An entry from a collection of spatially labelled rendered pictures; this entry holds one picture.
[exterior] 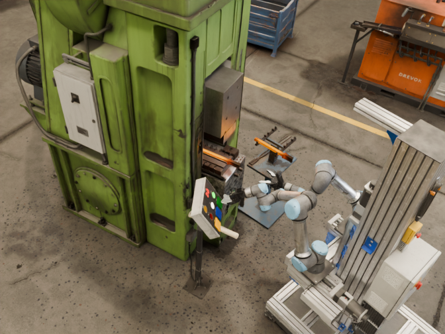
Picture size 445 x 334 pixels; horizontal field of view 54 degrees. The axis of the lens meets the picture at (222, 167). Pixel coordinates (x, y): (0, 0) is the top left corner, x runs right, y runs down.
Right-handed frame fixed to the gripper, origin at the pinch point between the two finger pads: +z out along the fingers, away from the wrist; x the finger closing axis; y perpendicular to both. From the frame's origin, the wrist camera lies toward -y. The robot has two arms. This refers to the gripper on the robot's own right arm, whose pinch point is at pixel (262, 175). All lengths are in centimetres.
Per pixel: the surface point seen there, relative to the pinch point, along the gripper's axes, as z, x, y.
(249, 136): 73, 149, 100
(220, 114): 32, -17, -58
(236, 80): 31, 1, -76
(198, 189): 27, -54, -18
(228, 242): 21, -5, 100
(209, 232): 8, -71, 0
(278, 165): 3, 51, 33
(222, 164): 33.9, -4.9, 1.0
